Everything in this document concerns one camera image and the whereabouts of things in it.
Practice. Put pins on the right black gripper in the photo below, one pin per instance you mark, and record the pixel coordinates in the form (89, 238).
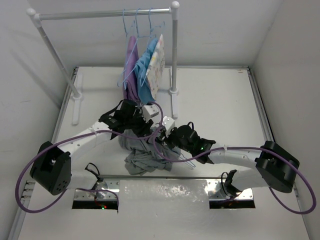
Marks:
(167, 139)

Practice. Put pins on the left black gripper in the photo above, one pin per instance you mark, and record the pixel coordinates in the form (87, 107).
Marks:
(144, 126)

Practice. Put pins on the light blue wire hanger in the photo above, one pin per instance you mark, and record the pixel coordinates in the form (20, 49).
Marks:
(183, 159)

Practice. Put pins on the grey t shirt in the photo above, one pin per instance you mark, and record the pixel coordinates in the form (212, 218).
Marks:
(145, 157)

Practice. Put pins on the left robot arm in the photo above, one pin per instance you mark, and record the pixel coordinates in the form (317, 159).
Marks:
(53, 169)

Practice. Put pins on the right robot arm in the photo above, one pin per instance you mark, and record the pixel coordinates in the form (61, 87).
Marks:
(268, 166)

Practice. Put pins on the purple t shirt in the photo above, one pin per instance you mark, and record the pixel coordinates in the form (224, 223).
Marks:
(129, 86)

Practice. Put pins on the light blue hanger with purple shirt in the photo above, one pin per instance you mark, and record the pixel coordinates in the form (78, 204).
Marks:
(127, 35)

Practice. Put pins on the white patterned t shirt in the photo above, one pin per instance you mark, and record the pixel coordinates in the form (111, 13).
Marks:
(156, 67)

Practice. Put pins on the light blue t shirt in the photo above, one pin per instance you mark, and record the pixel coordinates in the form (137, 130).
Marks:
(140, 70)

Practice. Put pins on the light blue hanger with patterned shirt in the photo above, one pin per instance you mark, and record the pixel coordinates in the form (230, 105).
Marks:
(153, 29)

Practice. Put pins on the white front cover panel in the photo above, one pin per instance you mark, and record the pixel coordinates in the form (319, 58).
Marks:
(165, 210)

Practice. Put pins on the white garment rack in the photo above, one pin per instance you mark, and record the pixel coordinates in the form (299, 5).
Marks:
(173, 10)

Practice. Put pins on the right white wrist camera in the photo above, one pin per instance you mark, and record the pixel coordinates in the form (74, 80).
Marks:
(168, 124)

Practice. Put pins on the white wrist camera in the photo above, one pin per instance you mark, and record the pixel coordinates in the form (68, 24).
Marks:
(149, 111)
(168, 124)

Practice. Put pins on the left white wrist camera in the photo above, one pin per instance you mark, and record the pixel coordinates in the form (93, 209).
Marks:
(149, 111)

